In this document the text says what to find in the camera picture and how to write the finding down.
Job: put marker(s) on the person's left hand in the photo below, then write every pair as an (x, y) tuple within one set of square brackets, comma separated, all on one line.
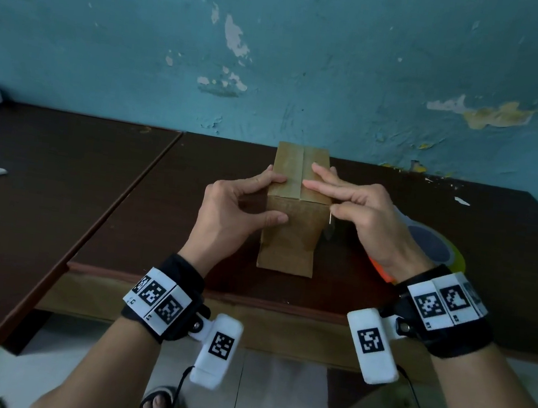
[(221, 215)]

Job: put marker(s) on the person's right hand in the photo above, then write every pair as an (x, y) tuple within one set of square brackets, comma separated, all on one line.
[(374, 224)]

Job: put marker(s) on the person's right middle finger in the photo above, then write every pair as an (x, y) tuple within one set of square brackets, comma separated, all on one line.
[(333, 175)]

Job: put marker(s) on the person's left thumb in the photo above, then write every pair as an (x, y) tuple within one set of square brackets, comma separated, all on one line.
[(264, 219)]

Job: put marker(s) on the person's right thumb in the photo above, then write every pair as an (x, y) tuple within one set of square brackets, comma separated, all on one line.
[(346, 212)]

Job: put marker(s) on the brown cardboard box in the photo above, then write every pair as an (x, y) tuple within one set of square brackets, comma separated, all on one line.
[(291, 243)]

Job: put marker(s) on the person's left forearm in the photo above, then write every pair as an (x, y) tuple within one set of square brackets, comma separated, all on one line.
[(106, 372)]

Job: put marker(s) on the orange tape dispenser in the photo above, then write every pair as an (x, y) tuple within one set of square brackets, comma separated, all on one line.
[(381, 269)]

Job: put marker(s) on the small white paper scrap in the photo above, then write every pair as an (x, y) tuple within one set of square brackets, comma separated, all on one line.
[(461, 201)]

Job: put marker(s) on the black left wristband with markers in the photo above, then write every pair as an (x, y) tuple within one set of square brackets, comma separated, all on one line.
[(164, 296)]

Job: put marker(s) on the black wristband with markers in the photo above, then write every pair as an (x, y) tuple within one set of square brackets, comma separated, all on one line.
[(164, 296), (446, 313)]

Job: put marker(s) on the black right wristband with markers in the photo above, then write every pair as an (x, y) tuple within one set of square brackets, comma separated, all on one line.
[(446, 313)]

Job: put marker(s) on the dark brown wooden table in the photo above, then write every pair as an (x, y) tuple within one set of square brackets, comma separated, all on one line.
[(38, 212), (488, 248)]

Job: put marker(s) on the person's foot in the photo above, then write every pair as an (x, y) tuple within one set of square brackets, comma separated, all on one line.
[(154, 405)]

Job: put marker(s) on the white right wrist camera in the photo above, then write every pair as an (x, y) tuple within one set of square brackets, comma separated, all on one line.
[(371, 346)]

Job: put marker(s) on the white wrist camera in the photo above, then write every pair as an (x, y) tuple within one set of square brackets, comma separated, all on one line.
[(371, 346), (219, 352)]

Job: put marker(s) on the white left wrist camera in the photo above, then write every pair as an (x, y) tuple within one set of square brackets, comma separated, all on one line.
[(219, 352)]

